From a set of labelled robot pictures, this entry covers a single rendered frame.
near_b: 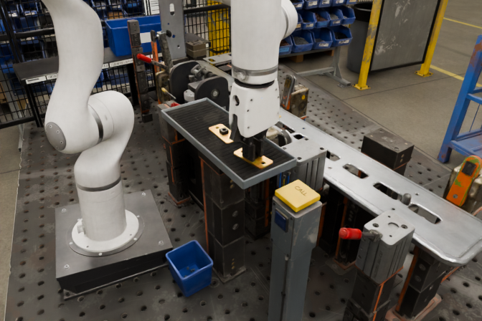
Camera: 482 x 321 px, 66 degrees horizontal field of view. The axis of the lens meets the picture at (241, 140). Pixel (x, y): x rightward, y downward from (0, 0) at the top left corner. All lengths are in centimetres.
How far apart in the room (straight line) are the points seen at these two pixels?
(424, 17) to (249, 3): 399
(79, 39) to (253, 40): 43
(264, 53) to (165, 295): 74
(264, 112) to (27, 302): 85
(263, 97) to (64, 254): 75
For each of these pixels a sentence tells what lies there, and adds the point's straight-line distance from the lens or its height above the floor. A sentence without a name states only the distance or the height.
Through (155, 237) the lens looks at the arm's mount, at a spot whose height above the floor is 77.
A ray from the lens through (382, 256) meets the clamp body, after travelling 82.
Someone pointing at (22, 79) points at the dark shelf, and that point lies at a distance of 176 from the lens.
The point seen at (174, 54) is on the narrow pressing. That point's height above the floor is 102.
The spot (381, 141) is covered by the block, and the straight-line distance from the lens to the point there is 117.
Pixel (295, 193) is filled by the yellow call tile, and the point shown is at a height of 116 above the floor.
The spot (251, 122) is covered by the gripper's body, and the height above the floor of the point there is 127.
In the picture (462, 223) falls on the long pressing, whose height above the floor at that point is 100.
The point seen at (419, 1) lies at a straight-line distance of 443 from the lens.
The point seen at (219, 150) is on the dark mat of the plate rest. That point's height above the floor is 116.
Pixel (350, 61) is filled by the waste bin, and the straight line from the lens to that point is 466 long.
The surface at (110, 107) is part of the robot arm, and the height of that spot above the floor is 118.
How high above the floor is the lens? 160
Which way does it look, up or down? 31 degrees down
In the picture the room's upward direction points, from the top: straight up
